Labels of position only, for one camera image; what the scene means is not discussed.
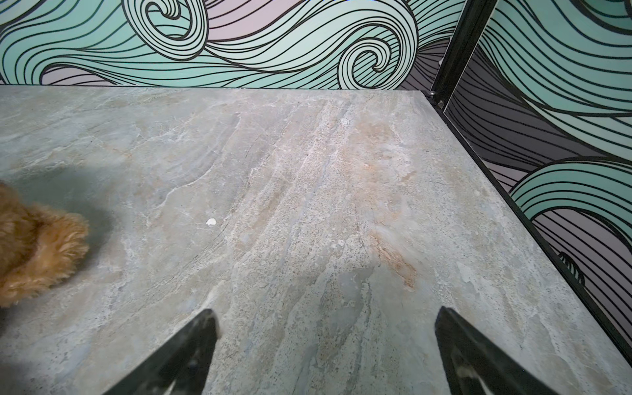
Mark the brown teddy bear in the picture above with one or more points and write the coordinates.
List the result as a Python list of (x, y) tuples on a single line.
[(40, 247)]

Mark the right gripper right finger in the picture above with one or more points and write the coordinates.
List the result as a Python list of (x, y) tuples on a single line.
[(473, 364)]

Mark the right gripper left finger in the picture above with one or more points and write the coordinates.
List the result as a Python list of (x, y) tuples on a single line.
[(181, 365)]

